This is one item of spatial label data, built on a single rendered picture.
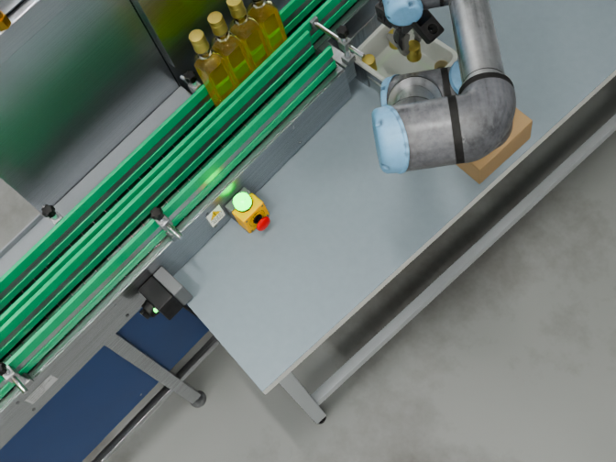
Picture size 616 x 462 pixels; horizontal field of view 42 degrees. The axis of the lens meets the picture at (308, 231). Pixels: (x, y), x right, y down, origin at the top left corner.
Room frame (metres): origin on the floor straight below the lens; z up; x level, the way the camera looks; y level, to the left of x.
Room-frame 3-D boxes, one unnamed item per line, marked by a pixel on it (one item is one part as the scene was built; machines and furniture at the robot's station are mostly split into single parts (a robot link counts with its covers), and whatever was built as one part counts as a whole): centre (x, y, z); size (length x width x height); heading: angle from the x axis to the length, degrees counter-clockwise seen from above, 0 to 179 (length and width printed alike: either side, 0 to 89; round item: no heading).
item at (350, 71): (1.21, -0.24, 0.85); 0.09 x 0.04 x 0.07; 24
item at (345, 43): (1.19, -0.25, 0.95); 0.17 x 0.03 x 0.12; 24
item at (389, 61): (1.15, -0.40, 0.80); 0.22 x 0.17 x 0.09; 24
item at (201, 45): (1.19, 0.05, 1.14); 0.04 x 0.04 x 0.04
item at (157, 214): (0.90, 0.28, 0.94); 0.07 x 0.04 x 0.13; 24
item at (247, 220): (0.95, 0.11, 0.79); 0.07 x 0.07 x 0.07; 24
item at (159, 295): (0.84, 0.37, 0.79); 0.08 x 0.08 x 0.08; 24
